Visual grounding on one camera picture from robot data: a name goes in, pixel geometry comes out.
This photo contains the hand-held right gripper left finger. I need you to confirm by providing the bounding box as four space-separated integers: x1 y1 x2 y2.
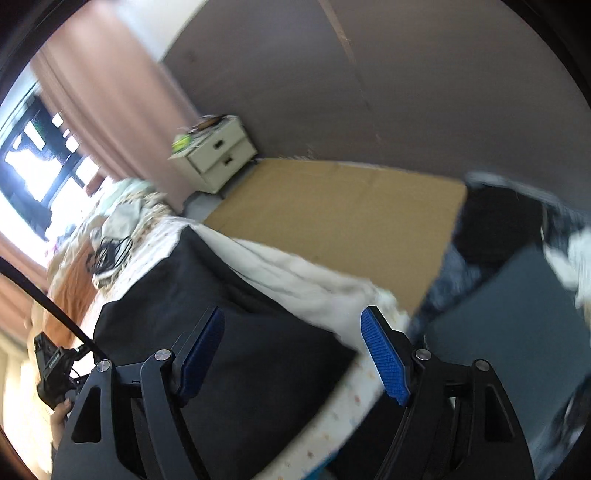
52 305 226 480

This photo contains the person's left hand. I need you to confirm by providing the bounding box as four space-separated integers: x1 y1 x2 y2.
48 399 75 452

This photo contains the patterned crumpled cloth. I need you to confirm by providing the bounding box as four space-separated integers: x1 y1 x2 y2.
91 180 186 288

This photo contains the crumpled pale bedding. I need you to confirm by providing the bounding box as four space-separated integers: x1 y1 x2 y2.
87 178 158 219

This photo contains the orange blanket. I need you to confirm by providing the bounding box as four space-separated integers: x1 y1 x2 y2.
45 240 108 348

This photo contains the pink curtain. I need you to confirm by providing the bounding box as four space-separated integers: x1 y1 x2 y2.
0 226 52 334
29 0 205 216

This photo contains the bundle of black cables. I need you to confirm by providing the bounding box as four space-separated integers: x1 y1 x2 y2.
85 235 136 278

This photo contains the black cable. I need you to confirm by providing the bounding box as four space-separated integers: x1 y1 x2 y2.
0 256 110 366

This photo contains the heap of dark clothes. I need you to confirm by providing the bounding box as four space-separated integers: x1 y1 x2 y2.
406 171 591 334

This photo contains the black framed window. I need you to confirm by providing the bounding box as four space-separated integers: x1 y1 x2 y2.
0 80 110 241

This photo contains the white floral bed sheet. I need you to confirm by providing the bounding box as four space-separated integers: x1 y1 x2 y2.
92 215 408 480

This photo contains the grey board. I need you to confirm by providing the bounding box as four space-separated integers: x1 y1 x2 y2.
424 244 591 417

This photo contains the black long-sleeved shirt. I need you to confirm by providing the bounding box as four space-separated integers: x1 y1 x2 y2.
95 226 359 480

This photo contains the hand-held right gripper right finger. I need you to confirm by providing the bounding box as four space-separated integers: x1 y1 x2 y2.
360 305 536 480

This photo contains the white nightstand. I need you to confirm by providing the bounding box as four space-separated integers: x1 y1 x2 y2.
167 114 259 196

